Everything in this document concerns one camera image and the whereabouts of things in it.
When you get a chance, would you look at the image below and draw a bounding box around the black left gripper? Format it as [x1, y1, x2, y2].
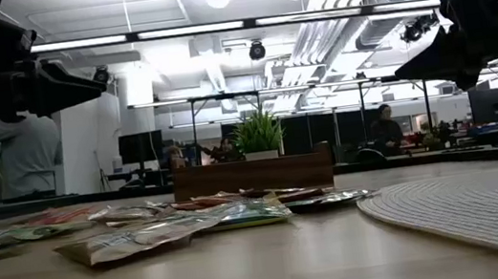
[0, 50, 111, 126]

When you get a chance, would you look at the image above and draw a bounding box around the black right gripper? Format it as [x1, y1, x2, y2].
[385, 0, 498, 100]

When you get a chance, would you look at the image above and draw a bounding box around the beige tea sachet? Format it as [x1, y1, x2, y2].
[86, 197, 171, 228]
[51, 210, 225, 272]

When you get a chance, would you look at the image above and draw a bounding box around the dark silver foil packet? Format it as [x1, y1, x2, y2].
[283, 185, 378, 217]

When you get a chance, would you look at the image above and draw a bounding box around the dark wooden tea box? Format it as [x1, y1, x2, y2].
[169, 139, 336, 207]

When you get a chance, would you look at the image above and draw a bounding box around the black ceiling spotlight cluster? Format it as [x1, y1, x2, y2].
[397, 11, 443, 46]

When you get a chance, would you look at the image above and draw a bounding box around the black computer monitor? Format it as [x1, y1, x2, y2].
[467, 86, 498, 127]
[117, 129, 167, 167]

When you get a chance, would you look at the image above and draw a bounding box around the blue box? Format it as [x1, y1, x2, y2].
[466, 122, 498, 138]

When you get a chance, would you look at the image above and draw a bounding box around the small background plant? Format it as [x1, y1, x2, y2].
[421, 131, 444, 152]

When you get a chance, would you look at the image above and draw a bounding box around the white bottle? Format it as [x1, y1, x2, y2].
[111, 154, 125, 175]

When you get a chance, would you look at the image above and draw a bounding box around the black office chair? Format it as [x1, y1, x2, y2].
[354, 144, 388, 165]

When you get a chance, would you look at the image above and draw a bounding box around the long led light bar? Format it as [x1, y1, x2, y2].
[29, 0, 498, 62]

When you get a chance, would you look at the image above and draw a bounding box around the white round woven placemat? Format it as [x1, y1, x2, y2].
[355, 166, 498, 279]

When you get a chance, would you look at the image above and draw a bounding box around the black office partition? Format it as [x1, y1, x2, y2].
[220, 104, 376, 163]

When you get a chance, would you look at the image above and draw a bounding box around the green potted plant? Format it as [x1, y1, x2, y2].
[227, 104, 289, 164]

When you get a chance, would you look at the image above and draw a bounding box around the black metal workstation frame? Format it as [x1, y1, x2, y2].
[128, 66, 435, 174]

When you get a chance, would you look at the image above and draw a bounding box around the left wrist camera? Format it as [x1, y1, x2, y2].
[0, 12, 42, 67]

